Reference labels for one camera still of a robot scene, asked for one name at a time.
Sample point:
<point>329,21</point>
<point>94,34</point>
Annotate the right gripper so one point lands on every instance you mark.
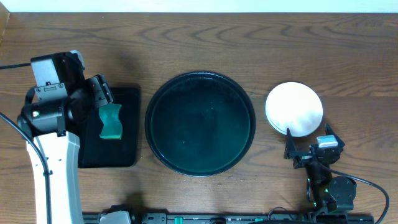
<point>290,149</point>

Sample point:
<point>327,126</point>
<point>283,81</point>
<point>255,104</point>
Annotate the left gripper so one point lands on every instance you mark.
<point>101,90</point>

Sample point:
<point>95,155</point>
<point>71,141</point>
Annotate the green sponge cloth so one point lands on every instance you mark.
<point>112,126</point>

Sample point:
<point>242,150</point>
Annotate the white plate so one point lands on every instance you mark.
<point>295,107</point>

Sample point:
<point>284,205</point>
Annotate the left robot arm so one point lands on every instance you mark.
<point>53,150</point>

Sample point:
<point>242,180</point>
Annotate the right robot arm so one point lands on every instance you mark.
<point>328,194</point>

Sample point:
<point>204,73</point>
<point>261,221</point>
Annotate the rectangular black tray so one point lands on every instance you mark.
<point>99,153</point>

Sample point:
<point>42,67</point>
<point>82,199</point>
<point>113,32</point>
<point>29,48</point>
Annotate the round black tray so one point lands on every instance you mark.
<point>200,123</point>

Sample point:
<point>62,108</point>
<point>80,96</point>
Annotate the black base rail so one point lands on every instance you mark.
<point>125,214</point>

